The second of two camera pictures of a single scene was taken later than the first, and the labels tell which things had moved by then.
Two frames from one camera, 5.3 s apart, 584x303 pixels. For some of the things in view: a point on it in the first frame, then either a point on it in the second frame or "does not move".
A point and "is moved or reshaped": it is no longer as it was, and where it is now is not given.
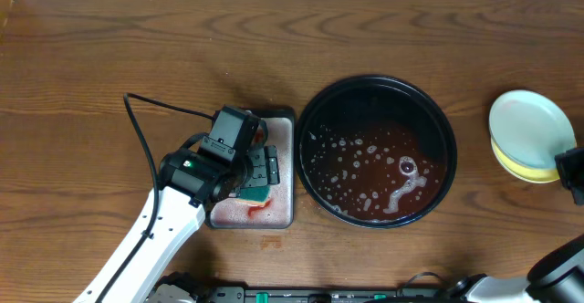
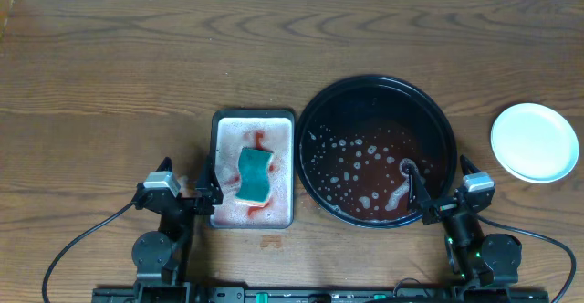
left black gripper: [264, 166] -> [183, 203]
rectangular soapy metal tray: [277, 213] does not move
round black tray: [376, 151] does not move
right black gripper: [574, 159] -> [419, 198]
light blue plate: [531, 128] is moved or reshaped
